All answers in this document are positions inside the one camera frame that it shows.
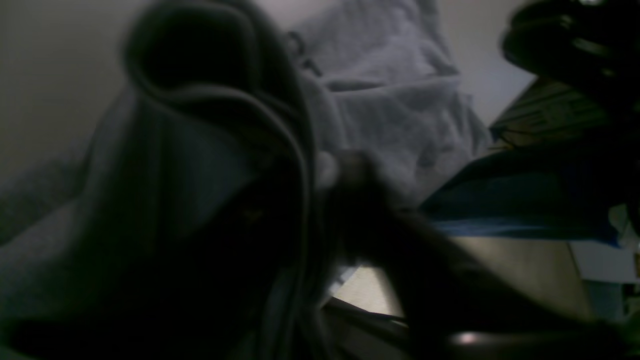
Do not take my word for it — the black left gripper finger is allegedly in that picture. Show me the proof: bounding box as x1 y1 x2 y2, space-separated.
325 152 639 360

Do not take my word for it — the grey T-shirt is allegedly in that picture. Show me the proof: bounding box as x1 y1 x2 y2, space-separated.
1 0 490 360

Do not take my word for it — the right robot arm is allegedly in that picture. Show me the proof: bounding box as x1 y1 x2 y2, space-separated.
502 0 640 124

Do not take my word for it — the blue-grey flat board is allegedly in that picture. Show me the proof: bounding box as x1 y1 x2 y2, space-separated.
420 143 639 248

